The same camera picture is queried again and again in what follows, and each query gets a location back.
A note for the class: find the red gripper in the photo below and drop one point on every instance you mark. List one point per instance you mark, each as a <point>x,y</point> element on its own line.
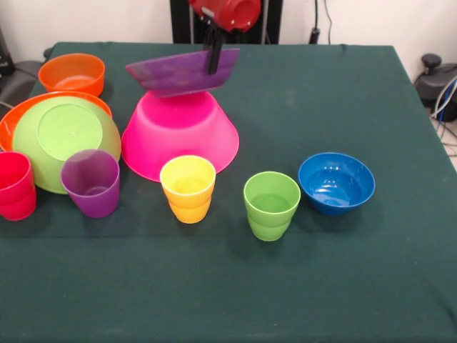
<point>228,14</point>

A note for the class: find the purple bowl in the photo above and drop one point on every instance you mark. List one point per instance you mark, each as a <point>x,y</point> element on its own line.
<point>171,75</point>

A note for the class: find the large pink bowl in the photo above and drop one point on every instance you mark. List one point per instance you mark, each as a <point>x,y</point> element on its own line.
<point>178,132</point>

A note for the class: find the green bowl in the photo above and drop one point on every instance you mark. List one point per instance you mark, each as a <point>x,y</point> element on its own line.
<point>35,160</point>

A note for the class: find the large orange bowl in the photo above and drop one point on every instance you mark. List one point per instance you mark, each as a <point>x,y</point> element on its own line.
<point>10,121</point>

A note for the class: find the small orange bowl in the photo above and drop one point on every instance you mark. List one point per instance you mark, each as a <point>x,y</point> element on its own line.
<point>71,71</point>

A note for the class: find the yellow cup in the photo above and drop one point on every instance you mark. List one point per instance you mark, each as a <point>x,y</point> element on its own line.
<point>187,211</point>

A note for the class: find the green cup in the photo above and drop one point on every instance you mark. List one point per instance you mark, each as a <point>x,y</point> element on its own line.
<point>269,221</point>

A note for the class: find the blue bowl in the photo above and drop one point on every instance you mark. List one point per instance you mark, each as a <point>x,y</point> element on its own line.
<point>335,186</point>

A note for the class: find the purple cup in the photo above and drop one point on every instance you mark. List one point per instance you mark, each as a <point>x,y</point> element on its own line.
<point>93,200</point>

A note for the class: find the dark green tablecloth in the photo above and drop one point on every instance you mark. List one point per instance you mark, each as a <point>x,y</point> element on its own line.
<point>214,286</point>

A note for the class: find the pink cup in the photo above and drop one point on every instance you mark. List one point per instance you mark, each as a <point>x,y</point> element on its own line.
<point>16,203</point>

